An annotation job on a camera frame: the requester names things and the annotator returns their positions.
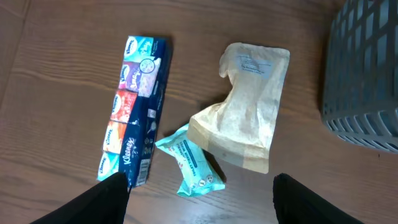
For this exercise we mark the grey plastic lattice basket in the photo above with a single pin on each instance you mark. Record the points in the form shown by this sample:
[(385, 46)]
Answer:
[(359, 102)]

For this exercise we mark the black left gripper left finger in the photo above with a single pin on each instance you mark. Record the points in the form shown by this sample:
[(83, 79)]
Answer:
[(105, 203)]

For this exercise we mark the blue Kleenex tissue multipack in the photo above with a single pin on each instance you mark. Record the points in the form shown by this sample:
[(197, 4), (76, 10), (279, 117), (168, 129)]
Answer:
[(136, 110)]

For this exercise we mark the beige paper pouch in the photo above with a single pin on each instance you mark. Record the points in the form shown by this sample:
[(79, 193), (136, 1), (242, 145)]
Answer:
[(239, 130)]

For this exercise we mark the teal wipes packet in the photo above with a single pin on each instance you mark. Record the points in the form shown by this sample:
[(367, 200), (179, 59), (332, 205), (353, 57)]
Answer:
[(199, 177)]

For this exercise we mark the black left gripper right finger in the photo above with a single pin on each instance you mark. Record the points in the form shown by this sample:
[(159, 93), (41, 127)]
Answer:
[(294, 203)]

